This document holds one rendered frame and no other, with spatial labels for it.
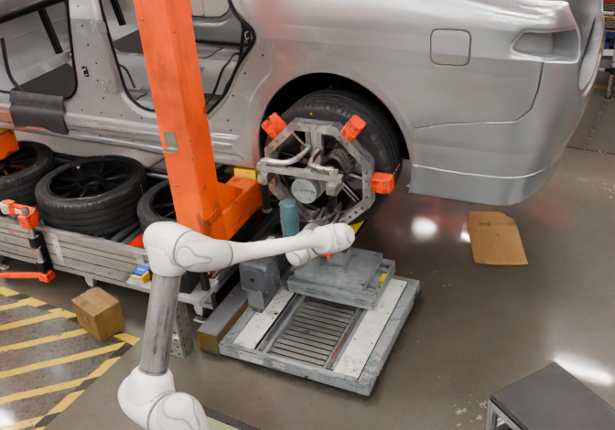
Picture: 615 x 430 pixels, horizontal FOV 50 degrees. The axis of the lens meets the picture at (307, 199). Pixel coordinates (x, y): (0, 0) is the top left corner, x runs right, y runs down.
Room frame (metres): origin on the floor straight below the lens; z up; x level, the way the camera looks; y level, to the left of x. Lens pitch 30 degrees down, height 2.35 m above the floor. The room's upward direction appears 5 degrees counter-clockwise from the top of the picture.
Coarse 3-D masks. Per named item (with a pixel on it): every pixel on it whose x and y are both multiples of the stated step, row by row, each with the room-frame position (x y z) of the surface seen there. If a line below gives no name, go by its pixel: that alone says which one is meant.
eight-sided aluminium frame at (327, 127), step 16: (288, 128) 2.84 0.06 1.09; (304, 128) 2.80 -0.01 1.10; (320, 128) 2.77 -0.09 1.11; (336, 128) 2.73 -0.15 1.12; (272, 144) 2.88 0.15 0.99; (352, 144) 2.71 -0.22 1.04; (368, 160) 2.67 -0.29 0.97; (368, 176) 2.67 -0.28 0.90; (272, 192) 2.89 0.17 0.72; (288, 192) 2.91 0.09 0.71; (368, 192) 2.67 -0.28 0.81; (304, 208) 2.88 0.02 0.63; (352, 208) 2.75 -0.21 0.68; (368, 208) 2.67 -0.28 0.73
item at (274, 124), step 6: (276, 114) 2.94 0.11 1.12; (270, 120) 2.88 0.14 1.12; (276, 120) 2.91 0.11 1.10; (282, 120) 2.93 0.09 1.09; (264, 126) 2.90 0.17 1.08; (270, 126) 2.88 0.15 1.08; (276, 126) 2.87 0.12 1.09; (282, 126) 2.89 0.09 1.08; (270, 132) 2.88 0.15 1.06; (276, 132) 2.87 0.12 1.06
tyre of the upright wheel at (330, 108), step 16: (304, 96) 3.10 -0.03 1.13; (320, 96) 2.98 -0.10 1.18; (336, 96) 2.96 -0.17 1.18; (352, 96) 2.98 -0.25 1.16; (288, 112) 2.94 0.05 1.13; (304, 112) 2.89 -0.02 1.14; (320, 112) 2.86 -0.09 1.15; (336, 112) 2.82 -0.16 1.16; (352, 112) 2.83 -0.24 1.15; (368, 112) 2.88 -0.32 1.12; (368, 128) 2.77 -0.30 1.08; (384, 128) 2.86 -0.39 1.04; (368, 144) 2.75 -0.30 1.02; (384, 144) 2.78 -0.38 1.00; (400, 144) 2.90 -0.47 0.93; (384, 160) 2.72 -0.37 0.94; (400, 160) 2.87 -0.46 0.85; (352, 224) 2.80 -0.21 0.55
